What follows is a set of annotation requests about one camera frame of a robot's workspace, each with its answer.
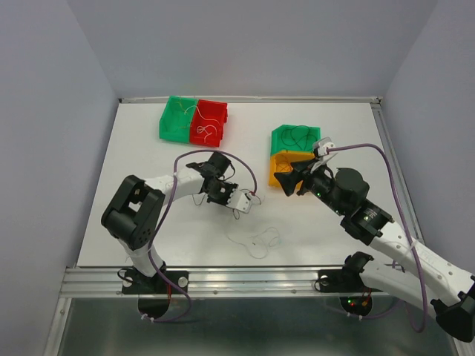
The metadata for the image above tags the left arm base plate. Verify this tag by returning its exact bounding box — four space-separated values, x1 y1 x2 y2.
117 267 169 295

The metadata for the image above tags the yellow wire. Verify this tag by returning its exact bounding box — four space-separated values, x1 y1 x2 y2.
174 96 189 131

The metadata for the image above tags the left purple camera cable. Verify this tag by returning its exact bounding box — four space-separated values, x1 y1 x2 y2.
140 151 260 324

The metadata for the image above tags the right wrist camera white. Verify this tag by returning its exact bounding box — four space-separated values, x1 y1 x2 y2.
310 137 335 174

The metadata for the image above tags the aluminium front rail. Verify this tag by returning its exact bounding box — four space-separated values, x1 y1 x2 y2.
60 266 362 299

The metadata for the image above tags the aluminium right rail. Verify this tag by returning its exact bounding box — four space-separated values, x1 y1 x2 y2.
370 96 425 245

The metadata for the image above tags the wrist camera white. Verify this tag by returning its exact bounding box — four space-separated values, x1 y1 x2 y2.
310 137 335 174
226 189 254 214

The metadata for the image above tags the dark wire in green bin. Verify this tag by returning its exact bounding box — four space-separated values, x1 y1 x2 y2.
280 125 316 151

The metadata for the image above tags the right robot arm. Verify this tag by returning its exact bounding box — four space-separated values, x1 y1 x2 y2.
274 159 474 343

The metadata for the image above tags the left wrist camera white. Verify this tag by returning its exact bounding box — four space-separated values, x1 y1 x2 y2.
226 189 254 214

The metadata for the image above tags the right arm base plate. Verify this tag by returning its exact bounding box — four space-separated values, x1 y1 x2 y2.
314 268 360 293

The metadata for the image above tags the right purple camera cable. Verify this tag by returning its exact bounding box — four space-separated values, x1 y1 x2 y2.
326 143 428 333

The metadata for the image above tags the purple camera cable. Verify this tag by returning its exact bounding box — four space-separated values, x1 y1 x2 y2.
326 143 428 333
140 151 260 324

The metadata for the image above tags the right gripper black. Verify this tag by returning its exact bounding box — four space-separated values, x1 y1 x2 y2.
272 156 347 216

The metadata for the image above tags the right green plastic bin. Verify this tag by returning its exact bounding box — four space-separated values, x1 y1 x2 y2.
270 125 321 155

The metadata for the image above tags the red plastic bin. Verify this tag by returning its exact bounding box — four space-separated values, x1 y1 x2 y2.
189 99 228 148

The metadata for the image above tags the aluminium rail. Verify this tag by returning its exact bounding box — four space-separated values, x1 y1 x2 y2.
370 96 425 245
60 266 362 299

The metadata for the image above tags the left green plastic bin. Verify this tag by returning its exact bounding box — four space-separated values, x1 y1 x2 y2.
159 96 198 143

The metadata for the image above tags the red white striped wire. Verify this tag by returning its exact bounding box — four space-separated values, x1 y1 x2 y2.
276 155 294 175

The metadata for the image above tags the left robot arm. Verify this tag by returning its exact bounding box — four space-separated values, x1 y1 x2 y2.
101 153 250 292

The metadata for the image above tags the yellow plastic bin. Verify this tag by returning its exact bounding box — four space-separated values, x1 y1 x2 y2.
268 150 314 188

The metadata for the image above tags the green plastic bin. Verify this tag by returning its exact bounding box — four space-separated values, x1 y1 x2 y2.
159 96 198 143
270 125 321 155

